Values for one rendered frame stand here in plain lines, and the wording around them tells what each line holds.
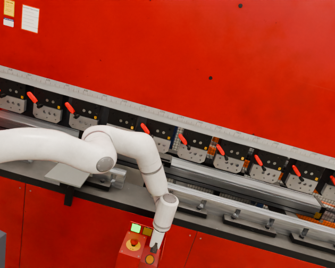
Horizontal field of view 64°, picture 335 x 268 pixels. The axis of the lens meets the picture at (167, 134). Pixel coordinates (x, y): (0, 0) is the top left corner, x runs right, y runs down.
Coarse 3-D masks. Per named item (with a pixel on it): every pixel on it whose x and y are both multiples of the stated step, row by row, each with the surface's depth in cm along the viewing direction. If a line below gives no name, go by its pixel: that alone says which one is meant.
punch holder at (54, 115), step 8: (40, 88) 139; (40, 96) 140; (48, 96) 140; (56, 96) 139; (64, 96) 141; (48, 104) 141; (56, 104) 141; (40, 112) 143; (48, 112) 143; (56, 112) 142; (64, 112) 148; (48, 120) 144; (56, 120) 143
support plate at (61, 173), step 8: (56, 168) 137; (64, 168) 139; (72, 168) 140; (48, 176) 129; (56, 176) 131; (64, 176) 132; (72, 176) 134; (80, 176) 136; (88, 176) 138; (72, 184) 128; (80, 184) 130
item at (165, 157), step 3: (159, 153) 175; (162, 153) 177; (162, 156) 172; (165, 156) 173; (168, 156) 174; (171, 156) 178; (162, 159) 170; (165, 159) 170; (168, 159) 171; (171, 159) 175; (162, 162) 170; (165, 162) 170; (168, 162) 170; (165, 165) 171; (168, 165) 170
